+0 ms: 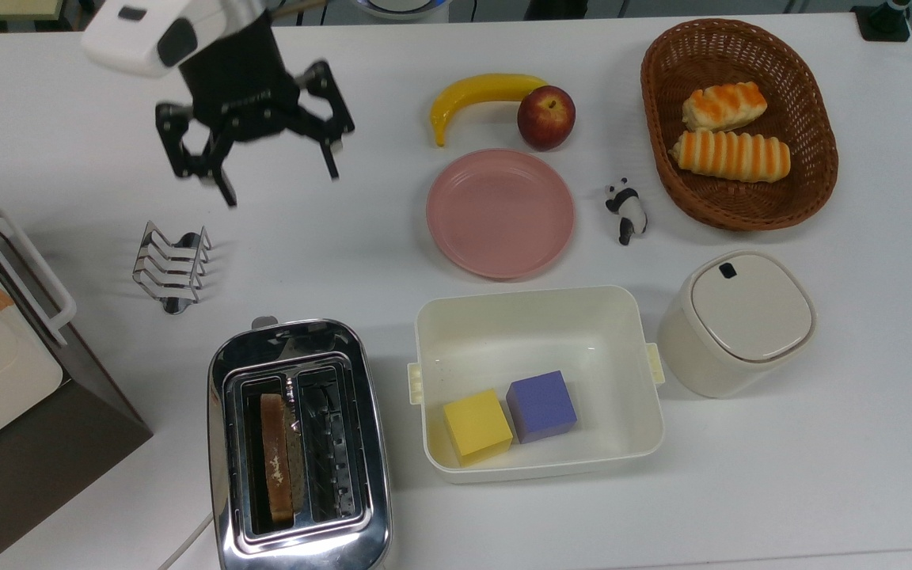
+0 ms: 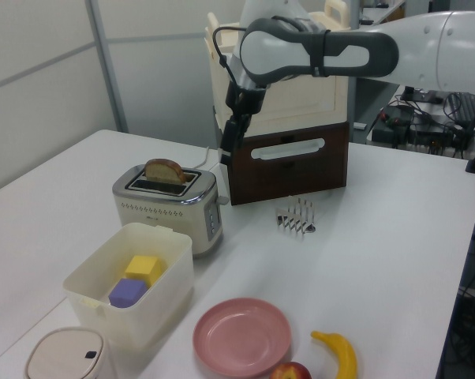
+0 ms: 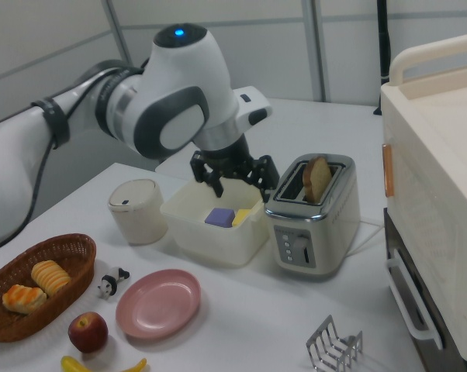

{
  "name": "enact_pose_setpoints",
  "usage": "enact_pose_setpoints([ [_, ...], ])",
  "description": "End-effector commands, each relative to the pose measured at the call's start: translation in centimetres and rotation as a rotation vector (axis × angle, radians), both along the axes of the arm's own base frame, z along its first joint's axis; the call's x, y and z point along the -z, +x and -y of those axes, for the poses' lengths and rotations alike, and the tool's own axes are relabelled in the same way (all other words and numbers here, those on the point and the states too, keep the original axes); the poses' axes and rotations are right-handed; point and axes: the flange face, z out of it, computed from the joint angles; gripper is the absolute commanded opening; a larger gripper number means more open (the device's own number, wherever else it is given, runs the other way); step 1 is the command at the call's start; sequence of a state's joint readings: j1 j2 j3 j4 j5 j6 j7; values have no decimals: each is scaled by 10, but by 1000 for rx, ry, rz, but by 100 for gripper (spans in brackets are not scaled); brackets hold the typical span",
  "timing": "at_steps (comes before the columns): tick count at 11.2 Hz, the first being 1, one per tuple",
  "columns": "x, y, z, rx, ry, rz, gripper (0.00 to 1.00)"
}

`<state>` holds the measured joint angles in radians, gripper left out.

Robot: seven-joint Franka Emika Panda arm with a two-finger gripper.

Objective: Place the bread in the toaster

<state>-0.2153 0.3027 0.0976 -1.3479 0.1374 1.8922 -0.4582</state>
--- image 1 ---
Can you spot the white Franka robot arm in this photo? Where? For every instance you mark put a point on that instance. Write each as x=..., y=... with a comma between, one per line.
x=131, y=39

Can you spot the yellow cube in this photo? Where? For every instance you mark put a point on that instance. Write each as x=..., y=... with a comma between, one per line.
x=477, y=427

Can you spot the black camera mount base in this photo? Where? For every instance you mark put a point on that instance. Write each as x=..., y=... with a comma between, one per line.
x=883, y=22

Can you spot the slice of toast bread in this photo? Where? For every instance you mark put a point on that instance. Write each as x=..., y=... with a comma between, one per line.
x=275, y=459

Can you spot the yellow banana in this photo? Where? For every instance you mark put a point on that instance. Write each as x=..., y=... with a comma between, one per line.
x=472, y=89

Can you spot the pink plate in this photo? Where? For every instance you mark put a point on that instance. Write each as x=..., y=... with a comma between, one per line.
x=499, y=214

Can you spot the red apple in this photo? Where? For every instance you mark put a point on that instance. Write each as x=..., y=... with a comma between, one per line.
x=547, y=119

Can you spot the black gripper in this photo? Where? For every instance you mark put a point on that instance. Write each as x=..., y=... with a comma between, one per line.
x=242, y=87

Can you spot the metal toast rack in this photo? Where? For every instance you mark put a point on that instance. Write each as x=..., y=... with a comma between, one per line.
x=171, y=269

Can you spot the white plastic tub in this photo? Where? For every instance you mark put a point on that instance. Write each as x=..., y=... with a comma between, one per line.
x=519, y=332

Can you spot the brown wicker basket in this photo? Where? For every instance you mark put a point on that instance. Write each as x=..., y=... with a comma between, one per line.
x=662, y=79

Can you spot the chrome and cream toaster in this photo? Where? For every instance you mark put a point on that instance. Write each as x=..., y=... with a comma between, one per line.
x=373, y=475

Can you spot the panda figurine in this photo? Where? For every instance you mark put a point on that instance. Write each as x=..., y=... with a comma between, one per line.
x=628, y=210

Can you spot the upper striped bread roll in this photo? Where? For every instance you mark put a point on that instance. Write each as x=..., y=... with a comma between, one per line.
x=723, y=107

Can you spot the long striped bread roll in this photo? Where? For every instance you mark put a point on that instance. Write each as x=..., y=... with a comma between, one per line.
x=729, y=156

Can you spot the cream lidded trash can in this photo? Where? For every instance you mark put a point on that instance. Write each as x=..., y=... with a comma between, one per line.
x=741, y=317

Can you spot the purple cube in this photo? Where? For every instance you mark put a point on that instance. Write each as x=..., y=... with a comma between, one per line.
x=541, y=405

